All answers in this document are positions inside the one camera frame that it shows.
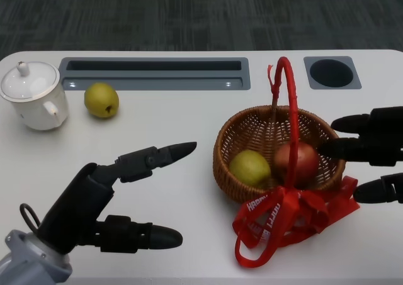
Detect black left wrist loop cable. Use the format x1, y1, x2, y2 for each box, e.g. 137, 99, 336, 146
19, 203, 42, 233

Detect white ceramic teapot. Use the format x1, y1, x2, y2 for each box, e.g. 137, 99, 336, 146
1, 82, 69, 131

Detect grey left wrist camera housing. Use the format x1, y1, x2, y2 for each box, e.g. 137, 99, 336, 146
0, 230, 73, 285

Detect red apple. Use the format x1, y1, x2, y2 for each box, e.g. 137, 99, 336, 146
273, 142, 321, 188

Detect wicker basket with red handle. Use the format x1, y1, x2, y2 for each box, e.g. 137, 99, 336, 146
213, 57, 346, 206

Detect red birthday ribbon bow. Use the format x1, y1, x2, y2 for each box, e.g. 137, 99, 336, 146
232, 175, 360, 260

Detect grey slot tray inset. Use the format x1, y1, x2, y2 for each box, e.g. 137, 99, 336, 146
59, 57, 252, 91

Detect green pear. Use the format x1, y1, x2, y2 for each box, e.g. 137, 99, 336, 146
229, 149, 271, 187
84, 82, 120, 119

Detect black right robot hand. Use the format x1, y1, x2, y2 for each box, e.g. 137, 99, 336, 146
319, 106, 403, 204

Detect grey round cup holder inset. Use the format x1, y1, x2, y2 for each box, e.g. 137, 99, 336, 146
303, 56, 362, 90

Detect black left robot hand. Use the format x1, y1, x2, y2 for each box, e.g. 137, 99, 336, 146
36, 142, 198, 256

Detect white cup lid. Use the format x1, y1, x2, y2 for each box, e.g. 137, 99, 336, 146
0, 61, 60, 103

